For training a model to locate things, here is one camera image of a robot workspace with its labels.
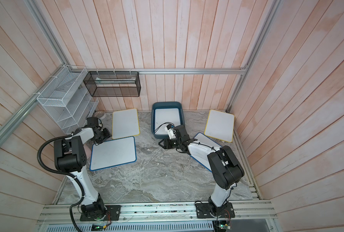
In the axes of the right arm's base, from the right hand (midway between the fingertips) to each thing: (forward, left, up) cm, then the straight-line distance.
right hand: (161, 142), depth 91 cm
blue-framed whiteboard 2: (-3, +33, -9) cm, 35 cm away
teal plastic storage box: (+40, +2, -4) cm, 40 cm away
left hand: (+8, +38, -6) cm, 40 cm away
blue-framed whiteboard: (+29, 0, -7) cm, 30 cm away
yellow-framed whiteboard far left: (+22, +30, -7) cm, 38 cm away
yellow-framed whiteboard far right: (+23, -44, -10) cm, 51 cm away
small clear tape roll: (+31, +54, -7) cm, 63 cm away
